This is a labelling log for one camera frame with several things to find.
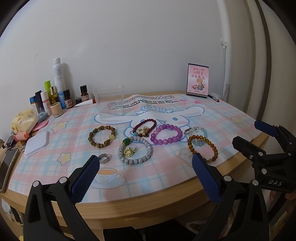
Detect dark essential oil bottle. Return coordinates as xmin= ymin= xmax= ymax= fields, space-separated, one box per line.
xmin=80 ymin=85 xmax=90 ymax=102

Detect gold charm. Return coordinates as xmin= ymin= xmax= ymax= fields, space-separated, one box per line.
xmin=124 ymin=146 xmax=138 ymax=157

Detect black red pen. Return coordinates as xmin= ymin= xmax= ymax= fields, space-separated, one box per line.
xmin=208 ymin=94 xmax=219 ymax=102

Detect tall white spray bottle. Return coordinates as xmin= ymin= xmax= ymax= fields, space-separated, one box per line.
xmin=53 ymin=57 xmax=66 ymax=93

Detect green cap bottle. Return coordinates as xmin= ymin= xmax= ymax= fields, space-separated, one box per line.
xmin=44 ymin=80 xmax=51 ymax=97

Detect grey bead bracelet green stone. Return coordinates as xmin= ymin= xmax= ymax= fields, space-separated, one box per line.
xmin=118 ymin=137 xmax=154 ymax=165

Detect tiny black jar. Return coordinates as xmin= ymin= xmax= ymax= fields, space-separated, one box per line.
xmin=75 ymin=98 xmax=82 ymax=104

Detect small dark dropper bottle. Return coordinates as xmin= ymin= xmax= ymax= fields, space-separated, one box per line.
xmin=63 ymin=89 xmax=73 ymax=109

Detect amber oil bottle gold cap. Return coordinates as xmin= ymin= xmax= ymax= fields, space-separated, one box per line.
xmin=49 ymin=86 xmax=59 ymax=104

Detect white pink lotion bottle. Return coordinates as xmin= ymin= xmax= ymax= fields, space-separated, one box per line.
xmin=41 ymin=90 xmax=52 ymax=116

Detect smartphone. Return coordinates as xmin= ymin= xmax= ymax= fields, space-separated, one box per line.
xmin=0 ymin=148 xmax=20 ymax=193

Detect light blue bead bracelet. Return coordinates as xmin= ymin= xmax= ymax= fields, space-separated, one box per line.
xmin=184 ymin=126 xmax=210 ymax=148

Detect amber tiger eye bracelet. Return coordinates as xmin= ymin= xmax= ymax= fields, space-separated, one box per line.
xmin=187 ymin=134 xmax=219 ymax=163

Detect white wall pipe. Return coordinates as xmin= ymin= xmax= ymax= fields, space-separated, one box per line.
xmin=217 ymin=1 xmax=231 ymax=99

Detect Cinnamoroll plaid desk mat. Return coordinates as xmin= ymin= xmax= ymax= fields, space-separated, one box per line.
xmin=7 ymin=93 xmax=263 ymax=204

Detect beige round cup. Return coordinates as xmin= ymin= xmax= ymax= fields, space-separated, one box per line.
xmin=50 ymin=102 xmax=63 ymax=118

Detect pink framed card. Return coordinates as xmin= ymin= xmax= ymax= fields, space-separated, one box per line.
xmin=186 ymin=63 xmax=209 ymax=98

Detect purple bead bracelet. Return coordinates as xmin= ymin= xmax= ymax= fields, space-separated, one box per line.
xmin=150 ymin=123 xmax=183 ymax=146

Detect clear plastic box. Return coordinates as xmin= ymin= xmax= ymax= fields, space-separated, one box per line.
xmin=92 ymin=85 xmax=125 ymax=118

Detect white tube red cap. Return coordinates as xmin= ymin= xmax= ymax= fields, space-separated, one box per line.
xmin=74 ymin=99 xmax=96 ymax=108

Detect small blue packet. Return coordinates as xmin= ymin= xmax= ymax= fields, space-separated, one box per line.
xmin=38 ymin=112 xmax=49 ymax=123

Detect black blue box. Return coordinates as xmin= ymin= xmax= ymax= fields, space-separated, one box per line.
xmin=29 ymin=90 xmax=45 ymax=114

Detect silver ring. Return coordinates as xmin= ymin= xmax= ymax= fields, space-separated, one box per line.
xmin=98 ymin=153 xmax=113 ymax=165

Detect clear box lid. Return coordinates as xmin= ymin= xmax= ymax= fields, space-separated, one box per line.
xmin=24 ymin=131 xmax=50 ymax=157

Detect dark red bead bracelet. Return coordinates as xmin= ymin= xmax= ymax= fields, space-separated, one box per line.
xmin=132 ymin=118 xmax=158 ymax=138

